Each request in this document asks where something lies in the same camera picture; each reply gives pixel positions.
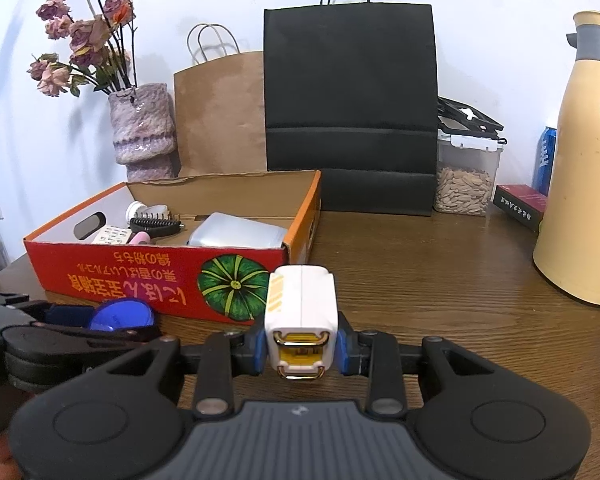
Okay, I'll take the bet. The blue round lid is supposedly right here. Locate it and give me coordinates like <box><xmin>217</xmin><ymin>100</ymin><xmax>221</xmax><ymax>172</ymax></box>
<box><xmin>89</xmin><ymin>299</ymin><xmax>158</xmax><ymax>333</ymax></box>

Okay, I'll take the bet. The white yellow charger cube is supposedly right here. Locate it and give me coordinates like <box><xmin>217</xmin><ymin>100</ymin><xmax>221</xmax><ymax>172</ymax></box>
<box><xmin>262</xmin><ymin>264</ymin><xmax>340</xmax><ymax>382</ymax></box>

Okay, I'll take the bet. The dark red box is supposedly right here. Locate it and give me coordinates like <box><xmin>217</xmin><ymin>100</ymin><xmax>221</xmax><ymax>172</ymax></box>
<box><xmin>492</xmin><ymin>184</ymin><xmax>548</xmax><ymax>233</ymax></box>

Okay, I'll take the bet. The red cardboard box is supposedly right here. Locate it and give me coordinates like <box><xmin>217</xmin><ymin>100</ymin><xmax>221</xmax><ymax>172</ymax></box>
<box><xmin>22</xmin><ymin>170</ymin><xmax>323</xmax><ymax>323</ymax></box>

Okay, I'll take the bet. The clear container of seeds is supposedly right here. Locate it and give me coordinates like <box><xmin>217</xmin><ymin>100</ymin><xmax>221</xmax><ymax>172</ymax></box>
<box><xmin>433</xmin><ymin>132</ymin><xmax>503</xmax><ymax>217</ymax></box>

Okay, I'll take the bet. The person's left hand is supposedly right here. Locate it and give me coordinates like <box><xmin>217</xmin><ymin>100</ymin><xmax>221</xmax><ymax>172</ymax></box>
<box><xmin>0</xmin><ymin>430</ymin><xmax>22</xmax><ymax>465</ymax></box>

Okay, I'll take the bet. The blue drink can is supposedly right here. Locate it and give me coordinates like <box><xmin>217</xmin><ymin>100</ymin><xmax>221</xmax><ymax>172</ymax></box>
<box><xmin>531</xmin><ymin>126</ymin><xmax>557</xmax><ymax>196</ymax></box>

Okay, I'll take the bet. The pink grey pet brush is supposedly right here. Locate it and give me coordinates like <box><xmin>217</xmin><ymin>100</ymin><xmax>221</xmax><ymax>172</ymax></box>
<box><xmin>129</xmin><ymin>214</ymin><xmax>186</xmax><ymax>246</ymax></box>

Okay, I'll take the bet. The brown paper bag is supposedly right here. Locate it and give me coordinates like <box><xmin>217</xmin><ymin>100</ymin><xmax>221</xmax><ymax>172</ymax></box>
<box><xmin>173</xmin><ymin>23</ymin><xmax>268</xmax><ymax>178</ymax></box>

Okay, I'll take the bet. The dried pink rose bouquet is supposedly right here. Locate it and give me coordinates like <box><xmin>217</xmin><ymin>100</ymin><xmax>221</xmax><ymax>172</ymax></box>
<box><xmin>27</xmin><ymin>0</ymin><xmax>136</xmax><ymax>98</ymax></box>

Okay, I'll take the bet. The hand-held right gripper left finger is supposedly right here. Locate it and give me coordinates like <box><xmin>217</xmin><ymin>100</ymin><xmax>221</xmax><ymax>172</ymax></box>
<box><xmin>107</xmin><ymin>329</ymin><xmax>267</xmax><ymax>419</ymax></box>

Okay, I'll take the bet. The mottled pink vase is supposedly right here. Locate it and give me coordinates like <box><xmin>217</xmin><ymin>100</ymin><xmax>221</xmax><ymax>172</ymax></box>
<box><xmin>108</xmin><ymin>83</ymin><xmax>178</xmax><ymax>181</ymax></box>

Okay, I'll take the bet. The black folded trivet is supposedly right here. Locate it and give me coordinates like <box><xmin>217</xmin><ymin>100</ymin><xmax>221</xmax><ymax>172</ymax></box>
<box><xmin>437</xmin><ymin>96</ymin><xmax>506</xmax><ymax>140</ymax></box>

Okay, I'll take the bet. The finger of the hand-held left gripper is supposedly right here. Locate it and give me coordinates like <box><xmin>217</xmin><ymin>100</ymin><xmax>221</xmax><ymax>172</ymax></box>
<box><xmin>0</xmin><ymin>324</ymin><xmax>164</xmax><ymax>362</ymax></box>
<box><xmin>0</xmin><ymin>290</ymin><xmax>96</xmax><ymax>331</ymax></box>

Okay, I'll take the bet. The black paper bag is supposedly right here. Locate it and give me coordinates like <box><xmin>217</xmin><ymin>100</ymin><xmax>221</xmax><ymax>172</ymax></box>
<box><xmin>263</xmin><ymin>0</ymin><xmax>438</xmax><ymax>217</ymax></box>

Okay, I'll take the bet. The white remote control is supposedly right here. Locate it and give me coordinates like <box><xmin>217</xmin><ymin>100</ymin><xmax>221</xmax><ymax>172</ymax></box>
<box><xmin>91</xmin><ymin>225</ymin><xmax>132</xmax><ymax>246</ymax></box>

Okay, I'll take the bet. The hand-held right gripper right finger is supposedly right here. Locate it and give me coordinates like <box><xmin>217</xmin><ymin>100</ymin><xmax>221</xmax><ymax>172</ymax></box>
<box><xmin>336</xmin><ymin>312</ymin><xmax>497</xmax><ymax>419</ymax></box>

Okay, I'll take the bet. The translucent plastic box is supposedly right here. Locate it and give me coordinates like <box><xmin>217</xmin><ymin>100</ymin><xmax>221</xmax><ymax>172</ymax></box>
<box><xmin>186</xmin><ymin>212</ymin><xmax>288</xmax><ymax>251</ymax></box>

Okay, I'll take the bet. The yellow thermos jug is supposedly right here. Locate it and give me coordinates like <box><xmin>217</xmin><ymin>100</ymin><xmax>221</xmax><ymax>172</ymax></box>
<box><xmin>532</xmin><ymin>10</ymin><xmax>600</xmax><ymax>306</ymax></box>

